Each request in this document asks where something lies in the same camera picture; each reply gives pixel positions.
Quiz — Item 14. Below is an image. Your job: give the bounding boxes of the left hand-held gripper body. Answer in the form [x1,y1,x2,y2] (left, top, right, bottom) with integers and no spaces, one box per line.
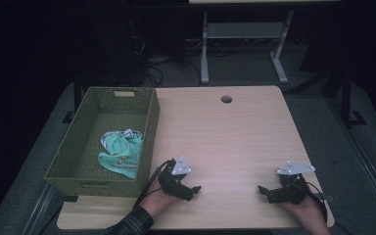
[158,156,192,200]

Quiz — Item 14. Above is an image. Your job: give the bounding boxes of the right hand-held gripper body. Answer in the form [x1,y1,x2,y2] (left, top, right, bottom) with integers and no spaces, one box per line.
[276,161,316,206]

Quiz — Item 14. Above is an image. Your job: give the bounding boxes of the mint green baby garment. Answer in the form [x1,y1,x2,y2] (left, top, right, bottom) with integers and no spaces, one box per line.
[97,128,144,180]

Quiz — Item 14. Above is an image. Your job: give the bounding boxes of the green woven basket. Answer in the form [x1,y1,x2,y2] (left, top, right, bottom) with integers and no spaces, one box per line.
[44,86,161,199]

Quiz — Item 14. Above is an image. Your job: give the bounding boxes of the person's left hand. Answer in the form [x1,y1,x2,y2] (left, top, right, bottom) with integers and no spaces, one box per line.
[139,179,180,216]

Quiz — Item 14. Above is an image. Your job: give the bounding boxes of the person's right hand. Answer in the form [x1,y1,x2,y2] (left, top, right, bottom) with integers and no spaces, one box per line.
[282,195,332,235]

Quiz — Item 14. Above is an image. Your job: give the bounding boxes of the black metal stand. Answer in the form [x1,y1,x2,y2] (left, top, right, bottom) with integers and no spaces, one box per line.
[62,74,83,124]
[339,68,368,128]

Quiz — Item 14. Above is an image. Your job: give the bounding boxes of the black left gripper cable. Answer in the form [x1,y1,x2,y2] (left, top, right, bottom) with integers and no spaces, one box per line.
[133,159,174,209]

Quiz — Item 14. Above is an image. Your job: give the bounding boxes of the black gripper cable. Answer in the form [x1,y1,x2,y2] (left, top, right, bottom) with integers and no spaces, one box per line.
[133,159,174,209]
[302,180,353,235]

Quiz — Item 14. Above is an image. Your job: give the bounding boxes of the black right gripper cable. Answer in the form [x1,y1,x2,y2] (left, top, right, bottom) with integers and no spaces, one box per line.
[302,180,353,235]

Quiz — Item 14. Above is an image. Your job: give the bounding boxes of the aluminium rail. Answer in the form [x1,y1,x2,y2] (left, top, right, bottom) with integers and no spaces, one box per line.
[23,182,67,235]
[326,97,376,226]

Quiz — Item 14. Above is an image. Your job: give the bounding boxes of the tangle of floor cables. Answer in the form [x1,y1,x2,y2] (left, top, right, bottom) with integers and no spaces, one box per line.
[130,35,204,87]

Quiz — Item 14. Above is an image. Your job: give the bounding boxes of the white metal desk frame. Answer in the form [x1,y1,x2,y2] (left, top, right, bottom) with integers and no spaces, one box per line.
[189,0,341,85]

